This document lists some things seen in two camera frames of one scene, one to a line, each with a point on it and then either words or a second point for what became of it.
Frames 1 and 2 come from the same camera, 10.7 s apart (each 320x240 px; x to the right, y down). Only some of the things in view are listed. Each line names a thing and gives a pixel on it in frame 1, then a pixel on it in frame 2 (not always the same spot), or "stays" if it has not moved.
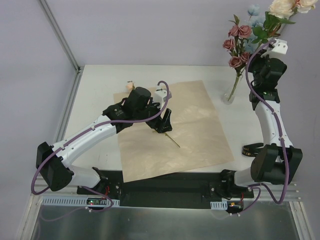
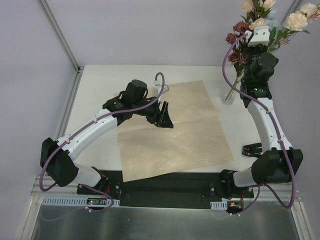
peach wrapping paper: (197, 139) stays
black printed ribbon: (250, 149) stays
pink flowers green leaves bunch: (129, 86) to (257, 11)
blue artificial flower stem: (255, 21) to (271, 22)
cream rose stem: (281, 11) to (295, 22)
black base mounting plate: (195, 190) stays
